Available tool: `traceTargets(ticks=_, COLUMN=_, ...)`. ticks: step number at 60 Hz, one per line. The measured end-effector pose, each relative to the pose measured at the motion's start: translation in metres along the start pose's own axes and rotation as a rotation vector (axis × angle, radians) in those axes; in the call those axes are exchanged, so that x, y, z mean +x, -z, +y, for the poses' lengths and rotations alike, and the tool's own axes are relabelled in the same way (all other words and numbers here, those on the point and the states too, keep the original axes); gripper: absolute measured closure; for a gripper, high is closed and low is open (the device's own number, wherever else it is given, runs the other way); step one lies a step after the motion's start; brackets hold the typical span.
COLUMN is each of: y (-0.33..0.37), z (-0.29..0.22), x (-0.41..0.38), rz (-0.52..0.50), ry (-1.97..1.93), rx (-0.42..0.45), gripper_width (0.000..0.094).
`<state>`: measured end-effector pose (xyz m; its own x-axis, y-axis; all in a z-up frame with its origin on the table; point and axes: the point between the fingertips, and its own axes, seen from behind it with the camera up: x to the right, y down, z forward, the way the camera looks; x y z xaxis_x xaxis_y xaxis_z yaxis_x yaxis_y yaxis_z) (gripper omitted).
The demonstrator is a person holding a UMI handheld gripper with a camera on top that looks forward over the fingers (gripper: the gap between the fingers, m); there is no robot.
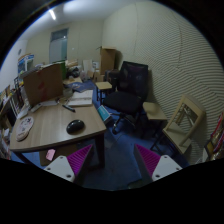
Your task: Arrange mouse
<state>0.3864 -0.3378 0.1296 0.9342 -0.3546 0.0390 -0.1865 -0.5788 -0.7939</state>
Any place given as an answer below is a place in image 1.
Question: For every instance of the white book stack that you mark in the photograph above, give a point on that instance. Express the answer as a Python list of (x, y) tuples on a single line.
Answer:
[(81, 99)]

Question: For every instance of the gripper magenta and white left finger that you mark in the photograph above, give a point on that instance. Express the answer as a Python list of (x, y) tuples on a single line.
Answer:
[(70, 167)]

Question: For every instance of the blue box on floor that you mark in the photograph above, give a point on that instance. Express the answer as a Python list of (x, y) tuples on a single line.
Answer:
[(104, 114)]

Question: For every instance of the pink sticky note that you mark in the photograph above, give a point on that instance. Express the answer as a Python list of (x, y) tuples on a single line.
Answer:
[(50, 154)]

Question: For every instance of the tall cardboard box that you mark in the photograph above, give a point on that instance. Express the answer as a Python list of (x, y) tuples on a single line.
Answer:
[(107, 59)]

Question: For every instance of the black computer mouse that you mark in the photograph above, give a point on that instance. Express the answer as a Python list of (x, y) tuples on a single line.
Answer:
[(74, 126)]

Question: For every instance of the light wooden folding chair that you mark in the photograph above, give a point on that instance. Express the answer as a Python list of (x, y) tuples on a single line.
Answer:
[(184, 121)]

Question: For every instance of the large cardboard box on desk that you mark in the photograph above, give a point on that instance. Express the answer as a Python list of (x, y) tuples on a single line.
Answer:
[(44, 84)]

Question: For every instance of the grey door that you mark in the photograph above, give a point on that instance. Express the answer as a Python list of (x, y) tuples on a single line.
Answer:
[(58, 46)]

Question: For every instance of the round patterned mouse pad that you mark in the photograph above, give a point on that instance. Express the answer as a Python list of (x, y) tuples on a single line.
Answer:
[(24, 128)]

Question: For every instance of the black office chair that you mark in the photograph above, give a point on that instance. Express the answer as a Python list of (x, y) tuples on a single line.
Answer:
[(132, 90)]

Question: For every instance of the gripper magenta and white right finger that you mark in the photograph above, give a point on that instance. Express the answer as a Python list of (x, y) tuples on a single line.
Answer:
[(153, 166)]

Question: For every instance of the black marker pen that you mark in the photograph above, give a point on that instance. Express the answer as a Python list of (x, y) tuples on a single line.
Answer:
[(69, 108)]

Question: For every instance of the small wooden stool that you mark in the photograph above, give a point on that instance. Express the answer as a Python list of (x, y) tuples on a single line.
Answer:
[(155, 116)]

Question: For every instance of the ceiling tube light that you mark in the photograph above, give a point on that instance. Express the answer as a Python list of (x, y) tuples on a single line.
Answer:
[(52, 14)]

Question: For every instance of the wooden desk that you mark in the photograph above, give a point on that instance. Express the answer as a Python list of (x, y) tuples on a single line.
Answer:
[(49, 131)]

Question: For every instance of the small wooden side table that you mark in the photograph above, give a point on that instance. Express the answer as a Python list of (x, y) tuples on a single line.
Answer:
[(102, 86)]

